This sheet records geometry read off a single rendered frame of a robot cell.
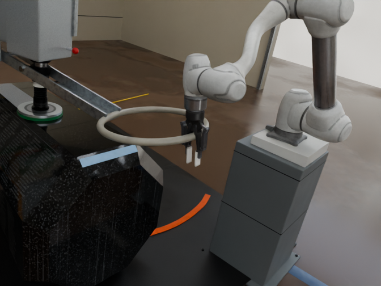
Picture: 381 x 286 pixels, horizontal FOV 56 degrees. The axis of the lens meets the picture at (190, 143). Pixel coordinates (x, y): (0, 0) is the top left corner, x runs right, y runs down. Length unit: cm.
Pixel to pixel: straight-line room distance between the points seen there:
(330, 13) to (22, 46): 131
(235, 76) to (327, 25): 49
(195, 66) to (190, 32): 600
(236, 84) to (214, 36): 581
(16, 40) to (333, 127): 152
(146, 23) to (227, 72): 693
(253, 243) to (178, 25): 588
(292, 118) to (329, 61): 41
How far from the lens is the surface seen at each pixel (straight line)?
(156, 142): 137
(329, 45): 163
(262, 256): 220
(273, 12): 158
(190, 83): 134
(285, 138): 200
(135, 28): 837
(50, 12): 179
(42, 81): 187
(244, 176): 204
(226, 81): 120
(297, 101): 194
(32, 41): 179
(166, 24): 773
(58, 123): 190
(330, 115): 181
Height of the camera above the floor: 156
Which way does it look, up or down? 24 degrees down
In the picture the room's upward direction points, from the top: 11 degrees clockwise
